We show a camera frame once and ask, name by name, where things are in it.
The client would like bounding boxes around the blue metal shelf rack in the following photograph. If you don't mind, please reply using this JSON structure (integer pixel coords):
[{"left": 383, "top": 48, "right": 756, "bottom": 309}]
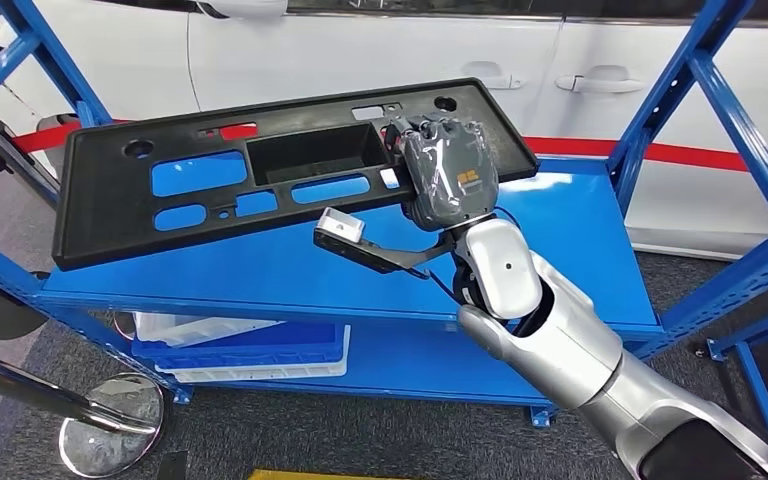
[
  {"left": 707, "top": 311, "right": 768, "bottom": 465},
  {"left": 0, "top": 0, "right": 768, "bottom": 429}
]

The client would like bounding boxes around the white plastic crate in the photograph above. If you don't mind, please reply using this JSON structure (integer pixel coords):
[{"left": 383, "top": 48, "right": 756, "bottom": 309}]
[
  {"left": 155, "top": 360, "right": 349, "bottom": 384},
  {"left": 133, "top": 311, "right": 286, "bottom": 349}
]

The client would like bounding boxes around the black plastic panel part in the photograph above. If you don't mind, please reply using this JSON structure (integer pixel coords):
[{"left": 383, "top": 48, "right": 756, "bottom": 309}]
[{"left": 51, "top": 77, "right": 541, "bottom": 272}]

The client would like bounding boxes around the white car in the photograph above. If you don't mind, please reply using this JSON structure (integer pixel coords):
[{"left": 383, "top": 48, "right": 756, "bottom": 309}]
[{"left": 0, "top": 0, "right": 768, "bottom": 261}]

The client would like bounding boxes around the stanchion with black base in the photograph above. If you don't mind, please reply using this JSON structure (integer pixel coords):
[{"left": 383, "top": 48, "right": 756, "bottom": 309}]
[{"left": 0, "top": 263, "right": 51, "bottom": 341}]

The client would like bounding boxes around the yellow floor tape square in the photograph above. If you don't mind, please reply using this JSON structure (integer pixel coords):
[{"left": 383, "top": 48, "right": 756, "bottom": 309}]
[{"left": 248, "top": 468, "right": 385, "bottom": 480}]

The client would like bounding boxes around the chrome stanchion with round base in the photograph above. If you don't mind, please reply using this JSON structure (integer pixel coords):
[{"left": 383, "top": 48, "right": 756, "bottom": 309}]
[{"left": 0, "top": 343, "right": 167, "bottom": 480}]

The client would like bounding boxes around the red barrier belt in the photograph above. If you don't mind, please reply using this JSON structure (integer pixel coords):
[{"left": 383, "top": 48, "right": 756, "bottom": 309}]
[{"left": 0, "top": 121, "right": 768, "bottom": 208}]

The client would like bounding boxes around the blue plastic crate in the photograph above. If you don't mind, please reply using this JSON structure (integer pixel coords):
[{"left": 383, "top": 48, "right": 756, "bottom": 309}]
[{"left": 130, "top": 322, "right": 351, "bottom": 371}]

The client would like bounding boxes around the black perforated metal bracket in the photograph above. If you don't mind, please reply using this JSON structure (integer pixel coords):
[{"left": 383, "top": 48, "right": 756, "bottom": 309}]
[{"left": 155, "top": 450, "right": 190, "bottom": 480}]

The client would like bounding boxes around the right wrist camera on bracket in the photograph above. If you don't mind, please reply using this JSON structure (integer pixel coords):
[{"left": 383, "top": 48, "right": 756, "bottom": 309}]
[{"left": 312, "top": 207, "right": 455, "bottom": 276}]

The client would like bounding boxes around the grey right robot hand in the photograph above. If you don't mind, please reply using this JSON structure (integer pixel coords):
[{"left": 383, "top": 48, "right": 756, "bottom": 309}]
[{"left": 383, "top": 113, "right": 502, "bottom": 233}]

